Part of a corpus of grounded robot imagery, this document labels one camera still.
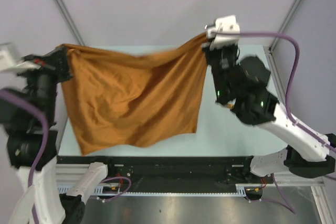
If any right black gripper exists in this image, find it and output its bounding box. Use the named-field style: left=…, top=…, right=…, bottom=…
left=202, top=37, right=239, bottom=101

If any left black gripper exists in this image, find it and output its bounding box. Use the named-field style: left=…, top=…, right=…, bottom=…
left=19, top=44, right=75, bottom=120

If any orange cloth napkin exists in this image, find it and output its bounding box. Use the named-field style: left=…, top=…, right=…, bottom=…
left=61, top=34, right=207, bottom=155

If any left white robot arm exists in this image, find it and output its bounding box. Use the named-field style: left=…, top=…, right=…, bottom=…
left=1, top=43, right=116, bottom=223

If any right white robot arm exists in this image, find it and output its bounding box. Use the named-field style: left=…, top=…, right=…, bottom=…
left=202, top=42, right=335, bottom=183

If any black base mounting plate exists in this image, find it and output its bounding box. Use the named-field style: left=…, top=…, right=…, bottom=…
left=57, top=156, right=269, bottom=198

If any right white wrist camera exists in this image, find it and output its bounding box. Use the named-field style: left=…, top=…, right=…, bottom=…
left=205, top=15, right=240, bottom=50

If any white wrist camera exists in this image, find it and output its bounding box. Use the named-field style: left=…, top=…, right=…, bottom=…
left=1, top=42, right=24, bottom=73
left=205, top=15, right=240, bottom=50

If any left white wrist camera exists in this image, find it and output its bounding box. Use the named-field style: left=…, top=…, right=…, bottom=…
left=1, top=42, right=24, bottom=73

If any aluminium right side rail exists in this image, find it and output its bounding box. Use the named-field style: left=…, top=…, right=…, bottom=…
left=264, top=47, right=286, bottom=104

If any left corner aluminium post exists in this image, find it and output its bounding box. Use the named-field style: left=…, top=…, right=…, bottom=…
left=53, top=0, right=86, bottom=46

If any corner aluminium post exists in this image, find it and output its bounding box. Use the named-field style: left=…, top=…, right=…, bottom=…
left=269, top=0, right=320, bottom=51
left=53, top=0, right=86, bottom=46

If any white slotted cable duct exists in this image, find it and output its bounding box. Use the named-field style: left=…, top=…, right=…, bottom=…
left=56, top=183, right=249, bottom=198

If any right corner aluminium post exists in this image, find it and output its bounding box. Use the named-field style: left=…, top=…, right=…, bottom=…
left=269, top=0, right=320, bottom=51

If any aluminium front frame rail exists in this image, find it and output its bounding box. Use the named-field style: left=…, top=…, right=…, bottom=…
left=56, top=164, right=324, bottom=187

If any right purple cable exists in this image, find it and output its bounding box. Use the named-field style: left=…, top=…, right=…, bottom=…
left=212, top=31, right=336, bottom=214

